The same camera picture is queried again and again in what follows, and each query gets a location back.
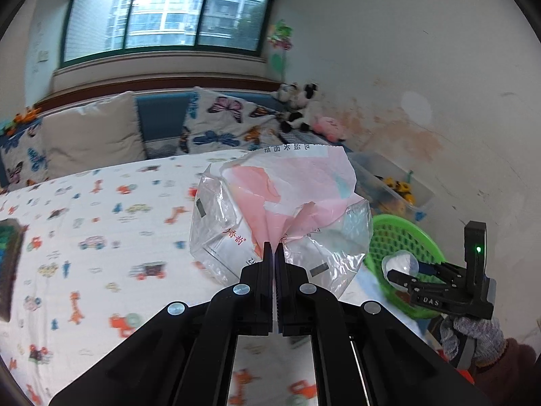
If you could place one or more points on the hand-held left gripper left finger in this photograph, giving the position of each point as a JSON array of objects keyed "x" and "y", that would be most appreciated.
[{"x": 268, "y": 270}]

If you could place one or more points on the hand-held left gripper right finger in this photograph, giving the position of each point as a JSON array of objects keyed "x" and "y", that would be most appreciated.
[{"x": 282, "y": 275}]

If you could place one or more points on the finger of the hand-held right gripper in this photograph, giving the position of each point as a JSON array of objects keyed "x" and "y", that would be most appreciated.
[
  {"x": 435, "y": 268},
  {"x": 401, "y": 279}
]

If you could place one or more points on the clear plastic dome lid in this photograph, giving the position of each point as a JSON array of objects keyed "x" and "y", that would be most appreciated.
[{"x": 399, "y": 262}]

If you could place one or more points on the green plastic mesh basket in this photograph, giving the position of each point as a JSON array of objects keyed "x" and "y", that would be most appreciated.
[{"x": 416, "y": 229}]

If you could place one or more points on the pink and clear plastic bag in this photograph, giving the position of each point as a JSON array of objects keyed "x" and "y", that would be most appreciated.
[{"x": 253, "y": 186}]

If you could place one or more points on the person's right forearm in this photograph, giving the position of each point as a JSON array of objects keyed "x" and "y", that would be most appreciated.
[{"x": 515, "y": 372}]

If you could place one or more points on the person's right hand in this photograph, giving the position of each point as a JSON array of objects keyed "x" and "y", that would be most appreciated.
[{"x": 486, "y": 338}]

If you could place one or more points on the yellow toy truck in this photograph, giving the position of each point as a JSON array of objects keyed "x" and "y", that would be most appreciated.
[{"x": 399, "y": 190}]

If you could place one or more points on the clear plastic storage bin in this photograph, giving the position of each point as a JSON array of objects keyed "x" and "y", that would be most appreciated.
[{"x": 367, "y": 169}]

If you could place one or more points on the pink plush toy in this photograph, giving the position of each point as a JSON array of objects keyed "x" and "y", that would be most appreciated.
[{"x": 332, "y": 129}]

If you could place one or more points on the large butterfly print pillow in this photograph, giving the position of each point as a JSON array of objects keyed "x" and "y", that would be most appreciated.
[{"x": 228, "y": 114}]

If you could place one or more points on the white cartoon printed blanket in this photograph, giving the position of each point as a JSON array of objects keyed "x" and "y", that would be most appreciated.
[{"x": 105, "y": 220}]

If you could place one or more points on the black and white cow plush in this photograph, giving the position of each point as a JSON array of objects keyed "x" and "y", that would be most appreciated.
[
  {"x": 286, "y": 93},
  {"x": 306, "y": 101}
]

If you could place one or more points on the blue sofa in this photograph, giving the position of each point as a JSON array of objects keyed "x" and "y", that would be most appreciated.
[{"x": 162, "y": 114}]

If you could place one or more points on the beige pillow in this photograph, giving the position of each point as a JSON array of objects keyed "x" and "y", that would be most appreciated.
[{"x": 93, "y": 135}]

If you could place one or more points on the green pinwheel toy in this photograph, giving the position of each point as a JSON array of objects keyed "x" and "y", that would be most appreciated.
[{"x": 281, "y": 38}]

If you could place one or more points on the black box of colourful pieces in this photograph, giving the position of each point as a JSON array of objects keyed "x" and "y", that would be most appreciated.
[{"x": 8, "y": 270}]

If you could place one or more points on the small butterfly print pillow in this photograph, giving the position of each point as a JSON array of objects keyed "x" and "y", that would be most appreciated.
[{"x": 25, "y": 152}]

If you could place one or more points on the green framed window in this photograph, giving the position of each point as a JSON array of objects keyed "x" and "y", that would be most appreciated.
[{"x": 169, "y": 17}]

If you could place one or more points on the orange toy figure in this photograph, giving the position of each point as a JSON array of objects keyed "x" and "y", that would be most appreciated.
[{"x": 27, "y": 116}]

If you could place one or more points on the teal toy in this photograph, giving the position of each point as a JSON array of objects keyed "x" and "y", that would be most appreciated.
[{"x": 6, "y": 127}]

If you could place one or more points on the white wall socket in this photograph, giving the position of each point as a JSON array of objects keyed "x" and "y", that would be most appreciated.
[{"x": 42, "y": 56}]

